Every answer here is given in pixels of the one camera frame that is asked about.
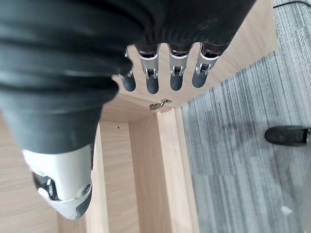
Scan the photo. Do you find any black cable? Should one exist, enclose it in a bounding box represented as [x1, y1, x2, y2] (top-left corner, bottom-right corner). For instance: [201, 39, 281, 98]
[272, 0, 311, 8]

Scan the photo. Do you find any silver cabinet door hinge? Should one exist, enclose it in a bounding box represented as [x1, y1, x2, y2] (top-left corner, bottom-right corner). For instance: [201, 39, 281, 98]
[148, 98, 173, 112]

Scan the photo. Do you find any light wood office cabinet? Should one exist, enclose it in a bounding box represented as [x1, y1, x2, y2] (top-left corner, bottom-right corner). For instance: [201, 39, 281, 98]
[0, 94, 202, 233]

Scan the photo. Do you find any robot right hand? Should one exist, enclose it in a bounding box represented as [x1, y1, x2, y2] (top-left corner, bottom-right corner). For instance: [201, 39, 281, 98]
[0, 0, 258, 220]

